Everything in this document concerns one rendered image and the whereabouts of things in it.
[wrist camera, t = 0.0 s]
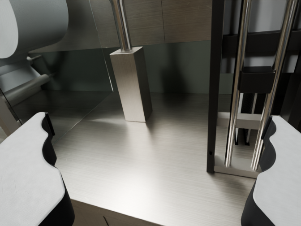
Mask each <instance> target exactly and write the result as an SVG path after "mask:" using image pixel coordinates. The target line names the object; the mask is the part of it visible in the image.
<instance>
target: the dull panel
mask: <svg viewBox="0 0 301 226"><path fill-rule="evenodd" d="M132 47H143V50H144V56H145V62H146V70H147V76H148V83H149V89H150V92H157V93H194V94H209V81H210V55H211V40H203V41H190V42H178V43H161V44H149V45H137V46H132ZM119 49H120V47H112V48H102V50H103V54H104V58H105V62H106V65H107V70H108V73H109V77H110V80H111V84H112V88H113V91H118V87H117V83H116V78H115V75H114V71H113V67H112V62H111V58H110V54H111V53H113V52H115V51H117V50H119ZM221 58H222V57H221ZM220 65H221V64H220ZM220 72H221V70H220ZM290 76H291V73H282V74H281V78H280V82H279V86H278V90H277V94H276V95H277V96H285V94H286V90H287V87H288V83H289V79H290ZM232 82H233V74H221V73H220V78H219V94H232Z"/></svg>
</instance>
